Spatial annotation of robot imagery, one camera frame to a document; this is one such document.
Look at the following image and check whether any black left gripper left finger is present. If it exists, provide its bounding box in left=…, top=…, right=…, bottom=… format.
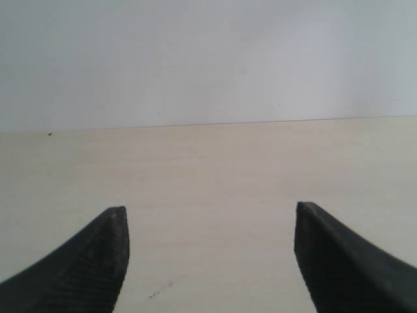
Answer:
left=1, top=207, right=130, bottom=312

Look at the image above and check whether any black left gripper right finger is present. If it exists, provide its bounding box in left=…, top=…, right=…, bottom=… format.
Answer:
left=294, top=201, right=416, bottom=312

